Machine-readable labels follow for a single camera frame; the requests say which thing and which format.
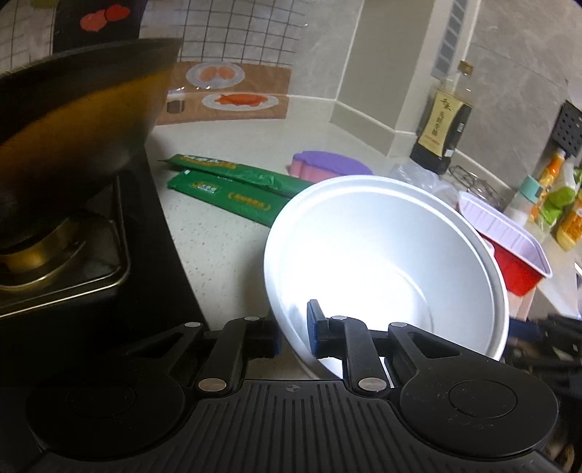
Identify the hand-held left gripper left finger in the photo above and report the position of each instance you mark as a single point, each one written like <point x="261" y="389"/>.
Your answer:
<point x="261" y="339"/>

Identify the orange sauce bottle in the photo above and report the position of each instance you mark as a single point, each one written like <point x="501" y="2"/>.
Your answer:
<point x="554" y="170"/>

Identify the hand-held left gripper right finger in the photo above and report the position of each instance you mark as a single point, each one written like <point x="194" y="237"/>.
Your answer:
<point x="312" y="329"/>

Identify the black pegboard rack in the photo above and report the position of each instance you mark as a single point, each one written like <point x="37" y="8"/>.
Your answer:
<point x="568" y="127"/>

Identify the white bottle teal cap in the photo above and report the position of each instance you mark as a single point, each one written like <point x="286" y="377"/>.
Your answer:
<point x="523" y="204"/>

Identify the printed kitchen wall sticker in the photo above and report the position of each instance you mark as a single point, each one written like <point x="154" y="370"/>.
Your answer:
<point x="227" y="100"/>

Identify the clear plastic bag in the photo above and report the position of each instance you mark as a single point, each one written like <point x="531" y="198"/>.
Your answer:
<point x="418" y="179"/>

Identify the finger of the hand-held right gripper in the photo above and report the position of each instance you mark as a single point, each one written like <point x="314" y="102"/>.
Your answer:
<point x="523" y="328"/>
<point x="541" y="357"/>

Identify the green paper packet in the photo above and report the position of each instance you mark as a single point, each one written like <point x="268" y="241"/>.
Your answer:
<point x="227" y="198"/>
<point x="236" y="170"/>

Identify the red foil tray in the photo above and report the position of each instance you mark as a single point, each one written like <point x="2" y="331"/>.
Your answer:
<point x="514" y="268"/>

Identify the purple pink flower-shaped box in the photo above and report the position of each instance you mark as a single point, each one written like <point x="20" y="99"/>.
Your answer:
<point x="332" y="163"/>

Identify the dark soy sauce bottle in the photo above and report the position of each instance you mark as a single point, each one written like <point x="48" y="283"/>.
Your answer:
<point x="439" y="132"/>

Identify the white disposable bowl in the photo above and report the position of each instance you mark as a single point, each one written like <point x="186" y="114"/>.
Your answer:
<point x="386" y="254"/>

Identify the black wok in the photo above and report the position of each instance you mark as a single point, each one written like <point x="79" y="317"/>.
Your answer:
<point x="68" y="136"/>

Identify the slatted wall vent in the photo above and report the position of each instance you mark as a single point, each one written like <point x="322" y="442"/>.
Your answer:
<point x="448" y="41"/>

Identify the green plastic packet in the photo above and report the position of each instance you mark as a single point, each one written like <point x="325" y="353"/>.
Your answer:
<point x="559" y="204"/>

